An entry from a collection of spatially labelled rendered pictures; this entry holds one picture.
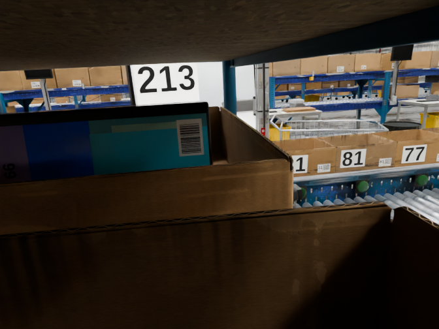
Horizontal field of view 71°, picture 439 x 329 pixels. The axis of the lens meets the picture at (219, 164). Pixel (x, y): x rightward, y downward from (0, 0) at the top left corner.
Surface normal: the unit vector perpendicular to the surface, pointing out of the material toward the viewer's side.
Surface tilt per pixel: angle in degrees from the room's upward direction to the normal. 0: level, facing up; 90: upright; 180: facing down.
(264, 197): 91
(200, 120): 82
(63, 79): 90
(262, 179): 90
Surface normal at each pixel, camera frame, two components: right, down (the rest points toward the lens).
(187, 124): 0.12, 0.14
